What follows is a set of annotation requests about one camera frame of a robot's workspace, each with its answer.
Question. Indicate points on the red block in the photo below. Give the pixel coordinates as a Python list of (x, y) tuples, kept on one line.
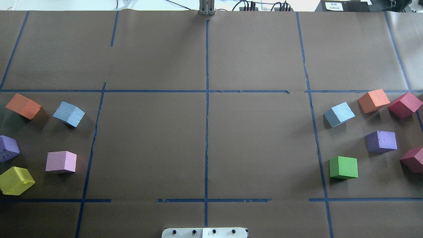
[(405, 105), (413, 160)]

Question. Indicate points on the orange block left side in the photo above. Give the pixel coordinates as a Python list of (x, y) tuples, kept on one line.
[(23, 106)]

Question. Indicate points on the black power strip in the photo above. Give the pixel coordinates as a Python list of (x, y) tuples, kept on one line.
[(251, 6)]

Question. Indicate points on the purple block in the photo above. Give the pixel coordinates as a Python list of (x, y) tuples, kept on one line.
[(8, 148), (381, 142)]

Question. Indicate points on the purple block left side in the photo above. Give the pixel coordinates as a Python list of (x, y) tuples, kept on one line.
[(8, 148)]

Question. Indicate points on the purple block right side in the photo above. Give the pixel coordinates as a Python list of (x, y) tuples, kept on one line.
[(381, 142)]

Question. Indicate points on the yellow block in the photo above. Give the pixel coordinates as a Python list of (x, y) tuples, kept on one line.
[(15, 181)]

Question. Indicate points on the orange block right side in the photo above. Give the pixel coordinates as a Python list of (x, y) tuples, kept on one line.
[(373, 101)]

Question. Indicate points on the light blue block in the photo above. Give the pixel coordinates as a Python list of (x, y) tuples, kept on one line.
[(69, 114), (339, 114)]

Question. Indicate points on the red block lower right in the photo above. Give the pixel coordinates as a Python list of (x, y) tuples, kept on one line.
[(413, 160)]

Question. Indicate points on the orange block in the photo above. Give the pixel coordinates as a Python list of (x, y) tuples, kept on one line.
[(373, 101), (23, 106)]

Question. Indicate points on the black box with label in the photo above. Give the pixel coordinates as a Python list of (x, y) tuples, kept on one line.
[(342, 6)]

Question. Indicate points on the grey aluminium post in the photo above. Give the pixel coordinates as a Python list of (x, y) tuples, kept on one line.
[(206, 7)]

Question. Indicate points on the white mounting plate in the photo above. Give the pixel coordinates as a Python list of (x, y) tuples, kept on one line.
[(206, 232)]

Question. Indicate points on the red block upper right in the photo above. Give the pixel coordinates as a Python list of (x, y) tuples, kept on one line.
[(405, 105)]

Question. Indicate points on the green block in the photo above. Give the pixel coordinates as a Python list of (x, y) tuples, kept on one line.
[(343, 168)]

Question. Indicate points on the pink block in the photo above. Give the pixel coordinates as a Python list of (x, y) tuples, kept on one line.
[(61, 162)]

